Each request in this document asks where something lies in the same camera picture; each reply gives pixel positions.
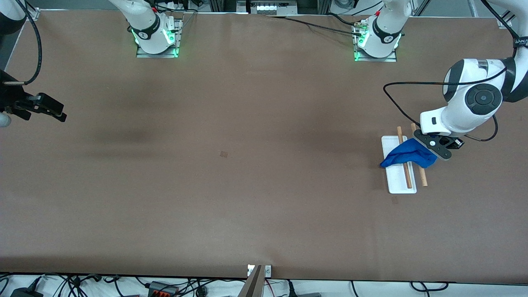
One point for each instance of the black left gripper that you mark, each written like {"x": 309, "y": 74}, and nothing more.
{"x": 455, "y": 143}

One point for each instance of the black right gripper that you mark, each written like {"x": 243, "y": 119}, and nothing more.
{"x": 12, "y": 100}

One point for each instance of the blue towel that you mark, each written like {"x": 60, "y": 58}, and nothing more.
{"x": 408, "y": 154}

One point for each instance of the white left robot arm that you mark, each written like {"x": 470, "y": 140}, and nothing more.
{"x": 466, "y": 111}

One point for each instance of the white rack with wooden bars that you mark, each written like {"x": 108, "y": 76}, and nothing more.
{"x": 398, "y": 181}

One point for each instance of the black power adapter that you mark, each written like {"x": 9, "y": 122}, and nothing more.
{"x": 24, "y": 293}

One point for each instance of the black box orange connectors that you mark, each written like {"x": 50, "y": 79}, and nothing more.
{"x": 163, "y": 291}

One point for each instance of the grey power strip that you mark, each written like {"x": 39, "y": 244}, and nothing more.
{"x": 272, "y": 8}

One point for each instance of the metal table corner bracket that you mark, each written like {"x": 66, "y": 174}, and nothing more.
{"x": 34, "y": 14}
{"x": 504, "y": 24}

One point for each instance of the small metal clamp bracket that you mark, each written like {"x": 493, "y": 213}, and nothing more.
{"x": 268, "y": 271}

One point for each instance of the brown camera post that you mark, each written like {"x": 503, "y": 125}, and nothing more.
{"x": 252, "y": 286}

